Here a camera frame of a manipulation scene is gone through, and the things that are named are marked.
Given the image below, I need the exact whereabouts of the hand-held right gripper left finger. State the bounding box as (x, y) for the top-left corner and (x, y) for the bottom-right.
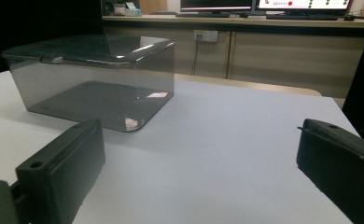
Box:
(15, 119), (106, 224)

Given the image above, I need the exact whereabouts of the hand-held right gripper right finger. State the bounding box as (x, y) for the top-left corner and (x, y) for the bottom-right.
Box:
(296, 118), (364, 224)

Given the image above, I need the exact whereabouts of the transparent grey lidded storage box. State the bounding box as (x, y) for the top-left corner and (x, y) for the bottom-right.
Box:
(1, 34), (175, 133)

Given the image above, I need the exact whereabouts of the beige wooden table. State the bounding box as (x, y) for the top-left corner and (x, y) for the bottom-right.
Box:
(174, 73), (323, 97)

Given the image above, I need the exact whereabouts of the beige wooden cabinet counter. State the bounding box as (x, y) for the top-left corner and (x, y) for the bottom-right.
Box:
(102, 14), (364, 99)

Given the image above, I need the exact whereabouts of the black keyboard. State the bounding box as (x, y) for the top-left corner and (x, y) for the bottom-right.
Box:
(265, 13), (340, 21)
(175, 11), (232, 19)

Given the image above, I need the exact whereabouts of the bright-screen computer monitor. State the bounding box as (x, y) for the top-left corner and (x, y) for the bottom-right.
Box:
(257, 0), (354, 12)

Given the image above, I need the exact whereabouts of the tissue box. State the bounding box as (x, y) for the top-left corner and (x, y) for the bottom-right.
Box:
(124, 2), (143, 18)

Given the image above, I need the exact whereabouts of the dark-screen computer monitor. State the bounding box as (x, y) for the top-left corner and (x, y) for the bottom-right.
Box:
(179, 0), (255, 14)

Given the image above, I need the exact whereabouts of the black power cable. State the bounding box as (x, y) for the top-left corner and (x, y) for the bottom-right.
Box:
(190, 39), (202, 76)

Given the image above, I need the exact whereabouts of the white wall socket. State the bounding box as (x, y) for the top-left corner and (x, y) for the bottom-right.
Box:
(193, 29), (219, 43)

